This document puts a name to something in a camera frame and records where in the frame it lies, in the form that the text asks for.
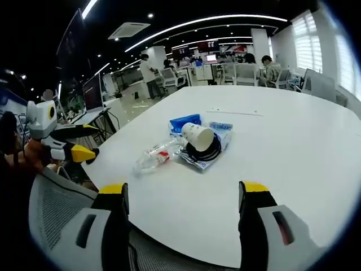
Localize clear plastic bottle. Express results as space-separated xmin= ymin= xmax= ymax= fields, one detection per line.
xmin=133 ymin=140 xmax=183 ymax=176

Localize black cable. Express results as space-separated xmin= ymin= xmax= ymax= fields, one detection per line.
xmin=184 ymin=132 xmax=224 ymax=162

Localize white and blue plastic packet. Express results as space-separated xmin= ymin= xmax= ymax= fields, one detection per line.
xmin=175 ymin=120 xmax=234 ymax=173

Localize white side desk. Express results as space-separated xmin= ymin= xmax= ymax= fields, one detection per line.
xmin=68 ymin=106 xmax=119 ymax=142

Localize person's left hand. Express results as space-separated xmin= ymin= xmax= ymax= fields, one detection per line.
xmin=24 ymin=138 xmax=53 ymax=172

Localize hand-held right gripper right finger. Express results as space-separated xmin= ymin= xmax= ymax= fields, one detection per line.
xmin=238 ymin=180 xmax=329 ymax=271

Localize grey mesh office chair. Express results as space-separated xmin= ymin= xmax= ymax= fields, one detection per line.
xmin=28 ymin=166 xmax=240 ymax=271

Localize ceiling air conditioner unit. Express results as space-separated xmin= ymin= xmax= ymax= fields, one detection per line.
xmin=107 ymin=21 xmax=151 ymax=41

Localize dark computer monitor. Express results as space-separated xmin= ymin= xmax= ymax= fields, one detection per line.
xmin=81 ymin=72 xmax=104 ymax=111

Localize blue plastic bag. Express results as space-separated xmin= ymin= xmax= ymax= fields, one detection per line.
xmin=169 ymin=113 xmax=204 ymax=137

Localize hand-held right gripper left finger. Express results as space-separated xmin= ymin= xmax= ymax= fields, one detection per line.
xmin=52 ymin=182 xmax=130 ymax=271

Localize white paper cup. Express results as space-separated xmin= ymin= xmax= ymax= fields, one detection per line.
xmin=181 ymin=123 xmax=214 ymax=151

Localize white table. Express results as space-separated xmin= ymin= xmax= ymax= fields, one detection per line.
xmin=80 ymin=85 xmax=361 ymax=262

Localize white window blinds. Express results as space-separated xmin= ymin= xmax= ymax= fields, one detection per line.
xmin=292 ymin=12 xmax=323 ymax=73

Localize white office chair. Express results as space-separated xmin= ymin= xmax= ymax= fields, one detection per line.
xmin=160 ymin=67 xmax=183 ymax=89
xmin=301 ymin=68 xmax=338 ymax=103
xmin=221 ymin=62 xmax=260 ymax=87

